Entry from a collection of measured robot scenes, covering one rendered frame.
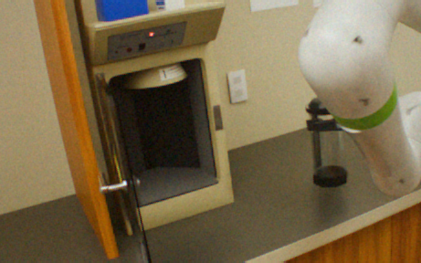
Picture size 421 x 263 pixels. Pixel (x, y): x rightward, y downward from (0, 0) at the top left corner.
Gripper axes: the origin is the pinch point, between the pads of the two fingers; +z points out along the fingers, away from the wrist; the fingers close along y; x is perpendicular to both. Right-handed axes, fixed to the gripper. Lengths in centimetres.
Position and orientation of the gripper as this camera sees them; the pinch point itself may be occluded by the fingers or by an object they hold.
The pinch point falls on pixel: (327, 120)
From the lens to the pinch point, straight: 138.1
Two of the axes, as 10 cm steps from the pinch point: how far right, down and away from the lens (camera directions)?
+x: 2.3, 9.7, 0.9
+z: -3.8, 0.1, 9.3
